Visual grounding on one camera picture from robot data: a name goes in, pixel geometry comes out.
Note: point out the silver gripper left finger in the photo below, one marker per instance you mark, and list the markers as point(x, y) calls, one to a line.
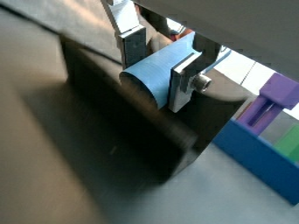
point(129, 31)

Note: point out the green hexagon peg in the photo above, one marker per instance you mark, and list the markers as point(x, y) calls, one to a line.
point(286, 144)

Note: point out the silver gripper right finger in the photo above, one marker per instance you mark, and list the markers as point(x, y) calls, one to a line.
point(188, 74)

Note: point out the purple pentagon peg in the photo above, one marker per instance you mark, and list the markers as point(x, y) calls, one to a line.
point(277, 95)

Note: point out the brown round cylinder peg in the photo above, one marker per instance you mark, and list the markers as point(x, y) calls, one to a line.
point(178, 34)

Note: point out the light blue oval cylinder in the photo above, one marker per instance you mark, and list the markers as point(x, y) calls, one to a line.
point(150, 72)

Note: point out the blue shape sorter block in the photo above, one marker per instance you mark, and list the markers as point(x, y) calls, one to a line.
point(257, 156)

